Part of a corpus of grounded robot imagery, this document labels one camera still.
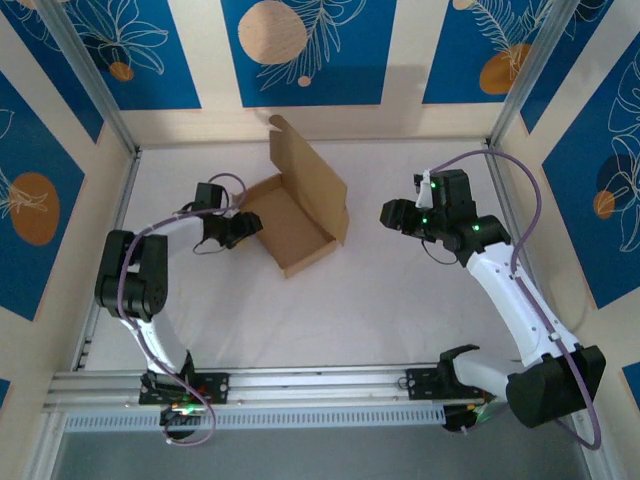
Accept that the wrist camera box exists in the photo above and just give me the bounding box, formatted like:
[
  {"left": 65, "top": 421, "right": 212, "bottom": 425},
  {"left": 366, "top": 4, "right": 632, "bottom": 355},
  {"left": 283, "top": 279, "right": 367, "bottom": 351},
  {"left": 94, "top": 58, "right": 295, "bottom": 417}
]
[
  {"left": 413, "top": 168, "right": 476, "bottom": 211},
  {"left": 193, "top": 183, "right": 225, "bottom": 212}
]

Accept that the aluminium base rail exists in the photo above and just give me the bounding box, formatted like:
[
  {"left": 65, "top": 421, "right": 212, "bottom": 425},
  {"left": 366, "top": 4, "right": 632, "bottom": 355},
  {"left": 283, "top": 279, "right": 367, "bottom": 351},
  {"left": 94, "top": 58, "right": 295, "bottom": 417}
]
[{"left": 42, "top": 363, "right": 511, "bottom": 414}]

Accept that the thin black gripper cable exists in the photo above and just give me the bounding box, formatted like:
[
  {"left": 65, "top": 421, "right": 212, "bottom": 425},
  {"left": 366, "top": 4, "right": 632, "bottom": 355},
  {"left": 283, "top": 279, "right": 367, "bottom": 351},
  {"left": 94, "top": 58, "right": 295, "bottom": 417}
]
[
  {"left": 421, "top": 238, "right": 460, "bottom": 267},
  {"left": 192, "top": 238, "right": 227, "bottom": 257}
]

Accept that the aluminium frame post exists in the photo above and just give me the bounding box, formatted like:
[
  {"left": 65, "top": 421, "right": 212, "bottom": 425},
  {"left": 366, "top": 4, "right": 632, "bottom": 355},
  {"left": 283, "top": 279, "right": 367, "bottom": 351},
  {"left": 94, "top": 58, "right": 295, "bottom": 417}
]
[
  {"left": 487, "top": 0, "right": 574, "bottom": 149},
  {"left": 37, "top": 0, "right": 141, "bottom": 156}
]

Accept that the aluminium side rail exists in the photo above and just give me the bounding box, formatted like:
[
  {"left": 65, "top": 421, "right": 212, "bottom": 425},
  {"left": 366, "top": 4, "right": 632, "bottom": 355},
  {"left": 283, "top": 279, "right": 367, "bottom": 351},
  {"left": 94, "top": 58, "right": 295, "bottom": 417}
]
[
  {"left": 482, "top": 141, "right": 534, "bottom": 281},
  {"left": 72, "top": 147, "right": 144, "bottom": 371}
]

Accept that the thin black left gripper cable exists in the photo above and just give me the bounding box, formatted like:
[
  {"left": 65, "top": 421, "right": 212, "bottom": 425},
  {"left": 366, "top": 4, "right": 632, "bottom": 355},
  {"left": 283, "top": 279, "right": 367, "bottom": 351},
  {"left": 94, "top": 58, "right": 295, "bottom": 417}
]
[{"left": 192, "top": 238, "right": 227, "bottom": 257}]

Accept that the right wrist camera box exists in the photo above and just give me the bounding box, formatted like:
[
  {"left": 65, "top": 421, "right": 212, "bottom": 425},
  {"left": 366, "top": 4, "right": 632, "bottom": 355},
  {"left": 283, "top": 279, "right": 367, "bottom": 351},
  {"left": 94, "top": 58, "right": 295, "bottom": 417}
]
[{"left": 413, "top": 168, "right": 476, "bottom": 211}]

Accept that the thin black right gripper cable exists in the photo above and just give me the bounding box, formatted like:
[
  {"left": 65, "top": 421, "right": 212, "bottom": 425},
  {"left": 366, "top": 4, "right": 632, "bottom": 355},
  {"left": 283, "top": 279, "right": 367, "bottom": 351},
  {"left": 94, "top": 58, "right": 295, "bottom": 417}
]
[{"left": 421, "top": 238, "right": 460, "bottom": 267}]

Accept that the black control board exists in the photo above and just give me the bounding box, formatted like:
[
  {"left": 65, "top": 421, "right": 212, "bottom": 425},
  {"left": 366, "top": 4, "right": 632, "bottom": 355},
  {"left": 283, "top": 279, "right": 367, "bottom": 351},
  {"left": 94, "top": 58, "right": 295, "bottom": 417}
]
[
  {"left": 158, "top": 403, "right": 207, "bottom": 432},
  {"left": 442, "top": 399, "right": 501, "bottom": 435}
]

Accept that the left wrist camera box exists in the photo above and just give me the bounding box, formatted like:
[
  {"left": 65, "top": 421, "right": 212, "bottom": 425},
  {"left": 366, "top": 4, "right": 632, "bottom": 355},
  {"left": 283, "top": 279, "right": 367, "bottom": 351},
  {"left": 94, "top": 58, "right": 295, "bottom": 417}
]
[{"left": 193, "top": 183, "right": 225, "bottom": 212}]

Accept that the brown cardboard box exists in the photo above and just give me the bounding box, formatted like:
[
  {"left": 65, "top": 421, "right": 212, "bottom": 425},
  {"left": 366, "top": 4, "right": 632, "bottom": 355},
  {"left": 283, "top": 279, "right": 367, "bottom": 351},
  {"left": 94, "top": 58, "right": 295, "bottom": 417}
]
[{"left": 233, "top": 114, "right": 350, "bottom": 279}]

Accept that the slotted grey cable duct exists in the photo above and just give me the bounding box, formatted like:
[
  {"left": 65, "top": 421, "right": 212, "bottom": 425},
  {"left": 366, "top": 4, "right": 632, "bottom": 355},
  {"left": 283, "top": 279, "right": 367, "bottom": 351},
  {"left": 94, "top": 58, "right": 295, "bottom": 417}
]
[{"left": 62, "top": 404, "right": 446, "bottom": 434}]

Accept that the blue floral wall panel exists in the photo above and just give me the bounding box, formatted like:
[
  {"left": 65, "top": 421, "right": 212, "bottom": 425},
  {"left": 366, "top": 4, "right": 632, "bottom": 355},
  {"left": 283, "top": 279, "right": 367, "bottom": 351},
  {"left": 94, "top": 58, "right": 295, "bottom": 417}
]
[
  {"left": 62, "top": 0, "right": 202, "bottom": 111},
  {"left": 0, "top": 0, "right": 105, "bottom": 145},
  {"left": 422, "top": 0, "right": 556, "bottom": 105},
  {"left": 542, "top": 29, "right": 640, "bottom": 310},
  {"left": 519, "top": 0, "right": 616, "bottom": 135},
  {"left": 0, "top": 69, "right": 86, "bottom": 322},
  {"left": 221, "top": 0, "right": 398, "bottom": 108}
]

